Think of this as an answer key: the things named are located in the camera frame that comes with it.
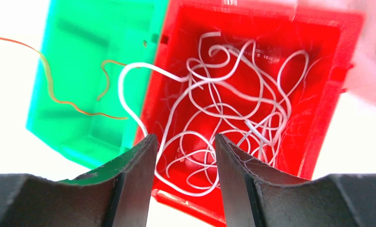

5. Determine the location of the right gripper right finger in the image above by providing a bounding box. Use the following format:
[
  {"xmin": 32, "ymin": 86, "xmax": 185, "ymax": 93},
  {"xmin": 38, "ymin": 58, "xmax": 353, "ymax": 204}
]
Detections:
[{"xmin": 215, "ymin": 134, "xmax": 376, "ymax": 227}]

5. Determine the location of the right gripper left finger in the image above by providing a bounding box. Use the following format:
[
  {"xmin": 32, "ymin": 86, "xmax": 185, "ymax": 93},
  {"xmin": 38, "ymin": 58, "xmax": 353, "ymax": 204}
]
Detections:
[{"xmin": 0, "ymin": 134, "xmax": 158, "ymax": 227}]

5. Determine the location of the white cable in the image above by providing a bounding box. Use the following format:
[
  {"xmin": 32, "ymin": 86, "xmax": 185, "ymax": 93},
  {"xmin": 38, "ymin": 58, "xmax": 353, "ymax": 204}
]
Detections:
[
  {"xmin": 118, "ymin": 62, "xmax": 220, "ymax": 198},
  {"xmin": 162, "ymin": 31, "xmax": 311, "ymax": 192}
]

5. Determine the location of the orange cable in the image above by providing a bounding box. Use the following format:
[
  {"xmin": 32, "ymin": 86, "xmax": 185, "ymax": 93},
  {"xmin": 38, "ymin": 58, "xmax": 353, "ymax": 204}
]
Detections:
[{"xmin": 0, "ymin": 35, "xmax": 129, "ymax": 121}]

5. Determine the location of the red plastic bin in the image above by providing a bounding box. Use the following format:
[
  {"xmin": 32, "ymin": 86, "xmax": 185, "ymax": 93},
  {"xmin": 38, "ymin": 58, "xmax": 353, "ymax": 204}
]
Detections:
[{"xmin": 140, "ymin": 0, "xmax": 364, "ymax": 227}]

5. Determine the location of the green plastic bin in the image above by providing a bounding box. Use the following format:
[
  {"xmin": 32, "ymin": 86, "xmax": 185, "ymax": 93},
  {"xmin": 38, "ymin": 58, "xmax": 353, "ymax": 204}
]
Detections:
[{"xmin": 26, "ymin": 0, "xmax": 168, "ymax": 168}]

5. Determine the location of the pink cloth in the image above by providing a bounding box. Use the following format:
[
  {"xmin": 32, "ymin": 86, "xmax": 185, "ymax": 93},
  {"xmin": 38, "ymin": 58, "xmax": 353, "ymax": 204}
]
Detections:
[{"xmin": 344, "ymin": 0, "xmax": 376, "ymax": 106}]

